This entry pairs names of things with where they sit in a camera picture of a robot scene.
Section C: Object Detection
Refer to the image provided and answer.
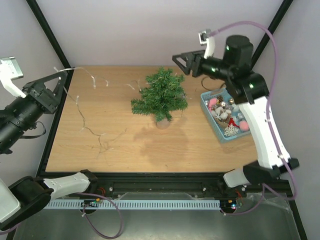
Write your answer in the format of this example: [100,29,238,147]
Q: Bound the small green christmas tree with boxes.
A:
[130,67,188,129]

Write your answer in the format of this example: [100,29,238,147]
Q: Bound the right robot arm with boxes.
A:
[172,33,300,196]

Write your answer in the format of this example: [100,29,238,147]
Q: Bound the pink fluffy ornament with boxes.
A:
[207,97,219,111]

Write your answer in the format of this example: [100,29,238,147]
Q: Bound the light blue plastic basket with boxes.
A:
[200,88,251,143]

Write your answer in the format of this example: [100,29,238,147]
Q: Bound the red reindeer ornament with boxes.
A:
[228,117,239,128]

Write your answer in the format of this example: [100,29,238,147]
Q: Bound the white snowflake ornament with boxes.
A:
[223,125,239,138]

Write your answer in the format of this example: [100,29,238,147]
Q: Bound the pink pompom ornament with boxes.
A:
[239,120,250,132]

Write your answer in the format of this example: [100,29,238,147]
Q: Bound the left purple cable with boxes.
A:
[0,191,125,238]

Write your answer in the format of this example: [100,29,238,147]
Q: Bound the light blue cable duct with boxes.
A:
[45,199,221,211]

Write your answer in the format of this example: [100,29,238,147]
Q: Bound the black aluminium frame rail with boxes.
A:
[24,171,292,198]

